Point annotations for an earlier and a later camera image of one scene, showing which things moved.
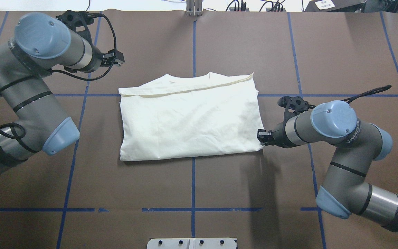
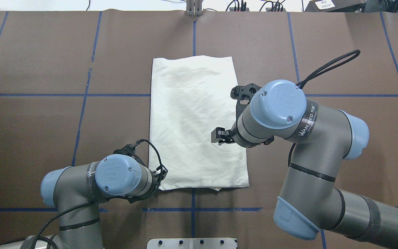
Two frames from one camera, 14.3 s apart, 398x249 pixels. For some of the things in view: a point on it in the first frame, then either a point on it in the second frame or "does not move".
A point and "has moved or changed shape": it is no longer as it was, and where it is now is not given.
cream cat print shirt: [170, 117] has moved or changed shape
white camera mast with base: [191, 243] does not move
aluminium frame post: [194, 8] does not move
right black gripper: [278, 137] -> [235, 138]
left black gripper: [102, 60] -> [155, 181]
